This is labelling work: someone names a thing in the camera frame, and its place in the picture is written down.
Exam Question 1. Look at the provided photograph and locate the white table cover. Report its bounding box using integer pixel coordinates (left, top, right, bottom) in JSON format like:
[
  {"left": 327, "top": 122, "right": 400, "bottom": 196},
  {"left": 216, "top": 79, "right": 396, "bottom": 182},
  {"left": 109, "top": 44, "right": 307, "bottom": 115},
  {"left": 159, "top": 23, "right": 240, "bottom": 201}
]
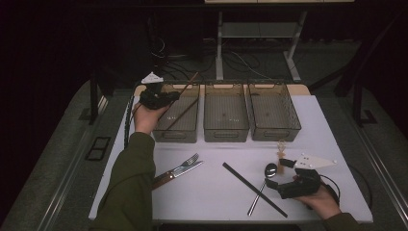
[{"left": 89, "top": 94, "right": 374, "bottom": 224}]

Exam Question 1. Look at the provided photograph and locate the person's left hand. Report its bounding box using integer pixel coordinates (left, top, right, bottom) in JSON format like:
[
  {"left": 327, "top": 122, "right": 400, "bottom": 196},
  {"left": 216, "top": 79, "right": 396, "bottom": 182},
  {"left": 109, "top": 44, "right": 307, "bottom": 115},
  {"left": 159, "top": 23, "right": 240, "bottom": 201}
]
[{"left": 132, "top": 102, "right": 167, "bottom": 135}]

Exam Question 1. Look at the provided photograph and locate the brown wooden chopstick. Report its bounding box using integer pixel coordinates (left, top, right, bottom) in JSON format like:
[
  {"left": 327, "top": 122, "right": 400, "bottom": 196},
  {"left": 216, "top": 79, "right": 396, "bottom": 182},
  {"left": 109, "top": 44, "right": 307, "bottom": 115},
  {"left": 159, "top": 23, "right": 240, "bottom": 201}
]
[
  {"left": 158, "top": 72, "right": 200, "bottom": 121},
  {"left": 165, "top": 97, "right": 200, "bottom": 131}
]

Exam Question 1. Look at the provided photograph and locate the smoky translucent plastic bin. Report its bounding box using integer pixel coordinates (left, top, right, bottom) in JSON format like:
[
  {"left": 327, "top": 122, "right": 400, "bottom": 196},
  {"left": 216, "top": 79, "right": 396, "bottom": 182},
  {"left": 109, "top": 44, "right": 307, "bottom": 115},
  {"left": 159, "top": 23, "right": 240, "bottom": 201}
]
[
  {"left": 245, "top": 80, "right": 302, "bottom": 142},
  {"left": 203, "top": 81, "right": 250, "bottom": 143},
  {"left": 151, "top": 81, "right": 201, "bottom": 144}
]

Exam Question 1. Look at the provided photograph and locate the wooden-handled steel fork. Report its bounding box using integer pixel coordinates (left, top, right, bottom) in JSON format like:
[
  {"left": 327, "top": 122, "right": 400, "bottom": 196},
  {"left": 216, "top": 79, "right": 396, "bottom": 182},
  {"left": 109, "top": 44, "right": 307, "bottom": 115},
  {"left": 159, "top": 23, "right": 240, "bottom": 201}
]
[{"left": 152, "top": 152, "right": 200, "bottom": 189}]

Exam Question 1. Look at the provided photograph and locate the person's right hand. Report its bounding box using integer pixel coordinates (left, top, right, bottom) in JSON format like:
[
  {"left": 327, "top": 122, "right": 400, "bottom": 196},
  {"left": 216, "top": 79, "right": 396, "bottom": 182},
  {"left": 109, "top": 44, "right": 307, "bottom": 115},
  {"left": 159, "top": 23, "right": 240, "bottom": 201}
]
[{"left": 293, "top": 184, "right": 343, "bottom": 220}]

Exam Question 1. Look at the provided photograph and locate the wooden-handled steel knife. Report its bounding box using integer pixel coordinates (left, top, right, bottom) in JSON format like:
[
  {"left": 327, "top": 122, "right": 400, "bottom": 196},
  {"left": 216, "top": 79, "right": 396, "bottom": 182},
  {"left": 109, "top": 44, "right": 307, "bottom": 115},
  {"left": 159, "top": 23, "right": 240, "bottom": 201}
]
[{"left": 152, "top": 160, "right": 205, "bottom": 191}]

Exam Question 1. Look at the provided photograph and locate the stainless steel spoon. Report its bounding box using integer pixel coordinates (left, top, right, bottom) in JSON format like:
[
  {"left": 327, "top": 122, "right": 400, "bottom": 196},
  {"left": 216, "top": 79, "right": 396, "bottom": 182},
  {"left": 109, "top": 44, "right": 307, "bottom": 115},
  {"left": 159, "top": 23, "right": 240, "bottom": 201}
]
[{"left": 246, "top": 163, "right": 279, "bottom": 217}]

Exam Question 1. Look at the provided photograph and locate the black chopstick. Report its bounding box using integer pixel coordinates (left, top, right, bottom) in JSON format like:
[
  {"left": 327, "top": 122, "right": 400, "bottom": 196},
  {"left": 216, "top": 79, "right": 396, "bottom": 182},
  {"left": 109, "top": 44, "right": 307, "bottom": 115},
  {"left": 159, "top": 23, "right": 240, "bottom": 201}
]
[
  {"left": 223, "top": 162, "right": 289, "bottom": 218},
  {"left": 221, "top": 163, "right": 288, "bottom": 218}
]

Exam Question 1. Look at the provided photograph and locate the dark metal stand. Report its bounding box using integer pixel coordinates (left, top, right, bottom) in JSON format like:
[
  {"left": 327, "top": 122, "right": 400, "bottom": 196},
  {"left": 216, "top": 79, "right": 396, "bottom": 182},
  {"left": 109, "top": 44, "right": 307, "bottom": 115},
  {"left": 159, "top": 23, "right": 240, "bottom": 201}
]
[
  {"left": 88, "top": 71, "right": 112, "bottom": 126},
  {"left": 333, "top": 13, "right": 405, "bottom": 128}
]

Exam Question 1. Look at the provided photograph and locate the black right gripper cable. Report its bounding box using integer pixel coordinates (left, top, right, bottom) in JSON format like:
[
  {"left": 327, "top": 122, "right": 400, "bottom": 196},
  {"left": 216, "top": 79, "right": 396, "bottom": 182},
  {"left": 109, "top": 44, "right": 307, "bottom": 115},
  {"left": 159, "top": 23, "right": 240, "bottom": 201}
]
[{"left": 317, "top": 164, "right": 373, "bottom": 211}]

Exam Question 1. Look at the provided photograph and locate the amber translucent spoon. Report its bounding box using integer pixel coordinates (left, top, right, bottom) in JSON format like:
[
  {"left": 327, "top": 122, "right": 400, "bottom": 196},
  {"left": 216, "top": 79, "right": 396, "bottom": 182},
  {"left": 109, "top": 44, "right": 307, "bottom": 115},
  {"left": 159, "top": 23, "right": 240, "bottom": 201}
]
[{"left": 276, "top": 139, "right": 288, "bottom": 176}]

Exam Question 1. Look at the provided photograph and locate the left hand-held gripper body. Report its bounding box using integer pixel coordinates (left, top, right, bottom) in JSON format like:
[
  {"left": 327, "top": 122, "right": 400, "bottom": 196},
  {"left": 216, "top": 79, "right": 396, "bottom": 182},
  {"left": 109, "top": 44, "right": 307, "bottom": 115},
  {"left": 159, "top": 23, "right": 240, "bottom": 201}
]
[{"left": 138, "top": 71, "right": 167, "bottom": 111}]

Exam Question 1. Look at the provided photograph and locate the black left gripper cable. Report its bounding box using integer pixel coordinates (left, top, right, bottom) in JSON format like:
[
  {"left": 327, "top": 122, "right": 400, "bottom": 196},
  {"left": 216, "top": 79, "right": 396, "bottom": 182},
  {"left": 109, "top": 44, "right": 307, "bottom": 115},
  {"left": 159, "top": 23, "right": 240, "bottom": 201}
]
[{"left": 123, "top": 90, "right": 143, "bottom": 150}]

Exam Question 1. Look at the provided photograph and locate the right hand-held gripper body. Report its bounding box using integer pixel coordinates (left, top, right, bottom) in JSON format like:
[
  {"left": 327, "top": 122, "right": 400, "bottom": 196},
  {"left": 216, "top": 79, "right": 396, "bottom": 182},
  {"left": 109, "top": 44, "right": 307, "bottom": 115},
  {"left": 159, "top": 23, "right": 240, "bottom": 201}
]
[{"left": 277, "top": 153, "right": 339, "bottom": 200}]

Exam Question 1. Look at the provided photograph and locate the tangle of floor cables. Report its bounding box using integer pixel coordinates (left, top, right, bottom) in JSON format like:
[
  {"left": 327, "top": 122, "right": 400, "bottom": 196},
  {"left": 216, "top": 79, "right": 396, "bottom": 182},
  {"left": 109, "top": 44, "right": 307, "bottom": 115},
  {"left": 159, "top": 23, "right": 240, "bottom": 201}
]
[{"left": 150, "top": 35, "right": 273, "bottom": 81}]

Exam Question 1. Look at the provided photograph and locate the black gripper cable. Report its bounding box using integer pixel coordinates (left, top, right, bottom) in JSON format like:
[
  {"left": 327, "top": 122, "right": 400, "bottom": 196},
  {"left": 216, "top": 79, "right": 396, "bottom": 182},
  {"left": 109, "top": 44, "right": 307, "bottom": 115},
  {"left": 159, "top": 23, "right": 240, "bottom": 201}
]
[
  {"left": 317, "top": 164, "right": 373, "bottom": 211},
  {"left": 123, "top": 90, "right": 143, "bottom": 150}
]

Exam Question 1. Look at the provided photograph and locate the metal floor rail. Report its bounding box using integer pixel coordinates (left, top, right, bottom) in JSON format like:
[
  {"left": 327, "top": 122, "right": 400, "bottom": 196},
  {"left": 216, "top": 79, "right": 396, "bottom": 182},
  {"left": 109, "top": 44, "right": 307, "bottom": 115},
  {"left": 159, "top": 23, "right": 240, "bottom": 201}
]
[
  {"left": 38, "top": 95, "right": 109, "bottom": 231},
  {"left": 347, "top": 121, "right": 408, "bottom": 222}
]

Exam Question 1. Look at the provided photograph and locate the white metal desk frame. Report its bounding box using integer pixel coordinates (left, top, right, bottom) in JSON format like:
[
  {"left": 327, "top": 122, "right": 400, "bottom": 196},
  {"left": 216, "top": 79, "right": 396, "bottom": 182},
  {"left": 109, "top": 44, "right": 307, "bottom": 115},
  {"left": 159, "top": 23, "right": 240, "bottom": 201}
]
[{"left": 204, "top": 0, "right": 355, "bottom": 83}]

